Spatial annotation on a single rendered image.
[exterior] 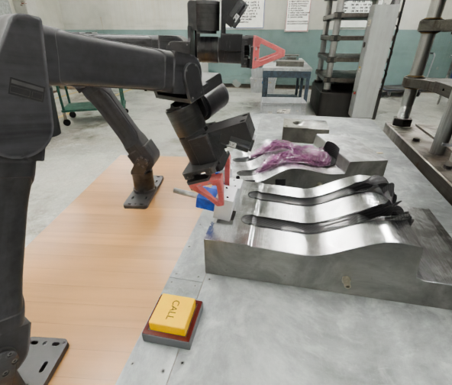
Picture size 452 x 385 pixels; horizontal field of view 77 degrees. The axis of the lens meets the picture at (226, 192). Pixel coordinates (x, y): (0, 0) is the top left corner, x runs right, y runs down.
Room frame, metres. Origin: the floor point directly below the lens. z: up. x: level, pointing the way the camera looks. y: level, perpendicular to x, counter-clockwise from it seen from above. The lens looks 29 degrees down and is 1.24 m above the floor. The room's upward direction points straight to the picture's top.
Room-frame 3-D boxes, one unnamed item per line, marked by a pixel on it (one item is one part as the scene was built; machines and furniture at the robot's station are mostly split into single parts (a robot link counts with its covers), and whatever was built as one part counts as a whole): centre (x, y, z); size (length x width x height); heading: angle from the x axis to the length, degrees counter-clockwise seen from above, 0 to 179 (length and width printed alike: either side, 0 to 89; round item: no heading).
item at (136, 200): (0.78, 0.25, 0.84); 0.20 x 0.07 x 0.08; 176
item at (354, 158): (0.88, -0.22, 0.86); 0.50 x 0.26 x 0.11; 96
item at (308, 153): (0.87, -0.21, 0.90); 0.26 x 0.18 x 0.08; 96
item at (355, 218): (0.53, -0.21, 0.92); 0.35 x 0.16 x 0.09; 79
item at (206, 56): (0.77, 0.04, 1.21); 0.07 x 0.06 x 0.07; 86
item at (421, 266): (0.51, -0.23, 0.87); 0.50 x 0.26 x 0.14; 79
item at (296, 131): (1.31, -0.37, 0.84); 0.20 x 0.15 x 0.07; 79
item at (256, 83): (7.13, -0.88, 0.16); 0.60 x 0.42 x 0.33; 77
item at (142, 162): (0.79, 0.24, 0.90); 0.09 x 0.06 x 0.06; 176
